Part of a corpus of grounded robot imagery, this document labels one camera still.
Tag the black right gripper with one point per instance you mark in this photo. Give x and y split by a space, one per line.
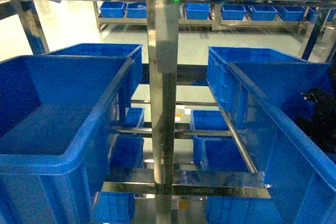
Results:
321 127

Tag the large blue bin right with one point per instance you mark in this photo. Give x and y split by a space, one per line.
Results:
265 101

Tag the large blue bin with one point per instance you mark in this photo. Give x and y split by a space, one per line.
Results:
56 116
265 101

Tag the blue bin rear right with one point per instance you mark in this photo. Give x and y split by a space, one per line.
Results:
218 74

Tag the lower blue bin right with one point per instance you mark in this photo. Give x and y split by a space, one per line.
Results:
222 154

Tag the lower blue bin left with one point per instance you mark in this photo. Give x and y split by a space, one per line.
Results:
120 207

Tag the large blue bin left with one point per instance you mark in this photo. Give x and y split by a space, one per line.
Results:
56 116

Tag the stainless steel rack post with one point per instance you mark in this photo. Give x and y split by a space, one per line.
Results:
163 36

